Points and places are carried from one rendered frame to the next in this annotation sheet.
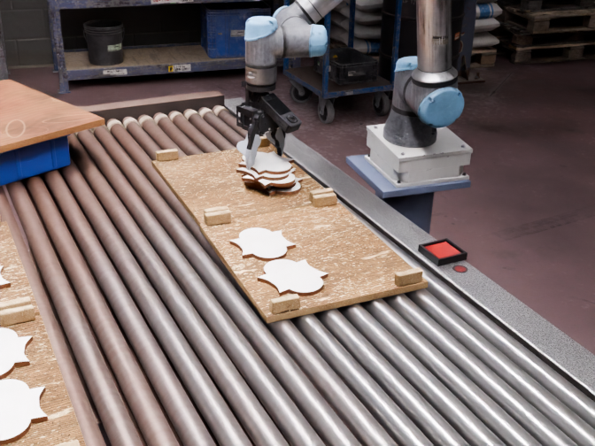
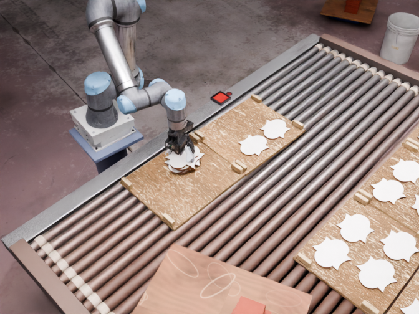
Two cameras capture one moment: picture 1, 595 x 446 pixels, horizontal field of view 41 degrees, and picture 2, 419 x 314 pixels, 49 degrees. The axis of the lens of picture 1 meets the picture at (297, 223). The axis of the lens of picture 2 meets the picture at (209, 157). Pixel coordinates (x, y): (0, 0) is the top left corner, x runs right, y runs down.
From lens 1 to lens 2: 2.68 m
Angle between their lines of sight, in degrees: 83
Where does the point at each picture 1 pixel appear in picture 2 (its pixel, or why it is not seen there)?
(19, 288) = (344, 210)
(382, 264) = (245, 109)
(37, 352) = (375, 180)
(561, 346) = (267, 69)
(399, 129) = (113, 114)
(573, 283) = not seen: outside the picture
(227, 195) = (207, 176)
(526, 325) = (259, 76)
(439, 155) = not seen: hidden behind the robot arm
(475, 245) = not seen: outside the picture
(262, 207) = (214, 157)
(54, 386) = (385, 166)
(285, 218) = (221, 146)
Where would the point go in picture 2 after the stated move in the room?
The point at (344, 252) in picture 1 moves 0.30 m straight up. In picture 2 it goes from (243, 121) to (246, 69)
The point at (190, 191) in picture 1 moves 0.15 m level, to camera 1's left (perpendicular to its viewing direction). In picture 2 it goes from (210, 192) to (222, 219)
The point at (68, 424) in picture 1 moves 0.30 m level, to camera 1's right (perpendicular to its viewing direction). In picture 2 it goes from (396, 154) to (360, 113)
